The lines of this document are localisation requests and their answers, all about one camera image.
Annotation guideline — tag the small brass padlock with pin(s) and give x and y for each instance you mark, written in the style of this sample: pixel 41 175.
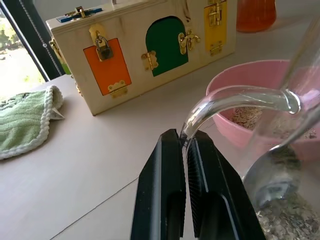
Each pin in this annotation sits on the small brass padlock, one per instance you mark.
pixel 103 48

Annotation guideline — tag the silver metal spoon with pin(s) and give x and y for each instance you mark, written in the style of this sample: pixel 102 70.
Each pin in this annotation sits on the silver metal spoon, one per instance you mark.
pixel 271 175

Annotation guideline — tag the wooden lock box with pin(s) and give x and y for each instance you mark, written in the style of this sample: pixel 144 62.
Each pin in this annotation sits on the wooden lock box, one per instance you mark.
pixel 150 45

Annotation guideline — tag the green white towel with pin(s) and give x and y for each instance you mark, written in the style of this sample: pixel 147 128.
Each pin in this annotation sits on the green white towel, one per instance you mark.
pixel 22 120

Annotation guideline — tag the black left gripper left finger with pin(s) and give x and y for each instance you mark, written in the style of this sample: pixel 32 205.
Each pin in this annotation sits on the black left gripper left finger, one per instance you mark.
pixel 156 185

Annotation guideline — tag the clear glass mug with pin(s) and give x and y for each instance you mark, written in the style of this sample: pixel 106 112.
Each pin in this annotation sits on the clear glass mug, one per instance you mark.
pixel 280 140

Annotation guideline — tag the orange liquid glass container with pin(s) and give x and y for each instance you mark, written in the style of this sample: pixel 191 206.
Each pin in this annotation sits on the orange liquid glass container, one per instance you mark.
pixel 255 15

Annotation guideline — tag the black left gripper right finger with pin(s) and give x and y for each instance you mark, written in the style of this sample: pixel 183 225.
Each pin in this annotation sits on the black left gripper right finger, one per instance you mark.
pixel 215 190

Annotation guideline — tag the black window frame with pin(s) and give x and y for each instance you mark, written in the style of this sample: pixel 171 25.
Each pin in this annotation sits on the black window frame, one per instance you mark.
pixel 32 37

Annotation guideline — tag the pink plastic bowl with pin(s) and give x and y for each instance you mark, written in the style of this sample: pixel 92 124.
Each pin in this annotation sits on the pink plastic bowl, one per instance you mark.
pixel 250 75

